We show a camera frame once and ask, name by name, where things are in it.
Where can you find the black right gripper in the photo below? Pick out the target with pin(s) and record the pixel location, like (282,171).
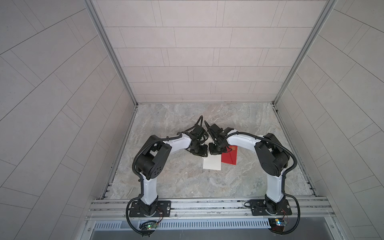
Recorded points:
(212,152)

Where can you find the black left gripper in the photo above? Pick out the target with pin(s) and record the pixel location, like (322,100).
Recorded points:
(202,153)

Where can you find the cream paper envelope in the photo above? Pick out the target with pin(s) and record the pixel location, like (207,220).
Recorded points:
(212,162)

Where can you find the green circuit board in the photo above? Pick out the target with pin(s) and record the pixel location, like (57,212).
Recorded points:
(277,225)
(149,226)

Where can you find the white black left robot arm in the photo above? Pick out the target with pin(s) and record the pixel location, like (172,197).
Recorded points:
(152,157)

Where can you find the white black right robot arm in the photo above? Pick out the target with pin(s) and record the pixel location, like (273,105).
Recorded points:
(273,158)

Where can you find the right green circuit board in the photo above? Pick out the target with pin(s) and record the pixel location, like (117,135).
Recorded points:
(277,225)

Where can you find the red paper envelope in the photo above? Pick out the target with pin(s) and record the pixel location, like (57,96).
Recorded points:
(229,156)

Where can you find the silver aluminium corner post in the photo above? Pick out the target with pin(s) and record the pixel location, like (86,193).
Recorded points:
(89,5)

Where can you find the left green circuit board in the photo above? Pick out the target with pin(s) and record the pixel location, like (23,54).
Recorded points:
(149,226)

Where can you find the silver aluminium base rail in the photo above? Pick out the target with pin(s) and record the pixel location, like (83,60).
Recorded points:
(214,213)

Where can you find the silver right corner post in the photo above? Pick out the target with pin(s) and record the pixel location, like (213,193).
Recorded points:
(324,15)

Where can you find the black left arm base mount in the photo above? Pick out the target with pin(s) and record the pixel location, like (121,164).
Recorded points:
(156,209)

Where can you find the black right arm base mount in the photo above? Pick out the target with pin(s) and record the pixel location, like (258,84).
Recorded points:
(269,207)

